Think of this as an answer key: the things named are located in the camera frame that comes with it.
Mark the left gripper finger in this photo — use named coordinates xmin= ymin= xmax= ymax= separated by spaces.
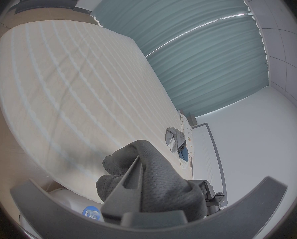
xmin=100 ymin=155 xmax=144 ymax=224

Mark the black T-shirt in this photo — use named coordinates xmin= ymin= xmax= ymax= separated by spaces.
xmin=96 ymin=140 xmax=208 ymax=221

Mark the pile of clothes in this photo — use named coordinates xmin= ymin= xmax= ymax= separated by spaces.
xmin=165 ymin=127 xmax=190 ymax=163

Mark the bed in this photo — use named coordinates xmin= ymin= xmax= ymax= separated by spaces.
xmin=0 ymin=21 xmax=227 ymax=208

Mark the white printed pillow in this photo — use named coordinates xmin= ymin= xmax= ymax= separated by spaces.
xmin=179 ymin=114 xmax=196 ymax=169

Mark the grey bedside table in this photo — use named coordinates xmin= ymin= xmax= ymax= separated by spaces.
xmin=179 ymin=110 xmax=196 ymax=125

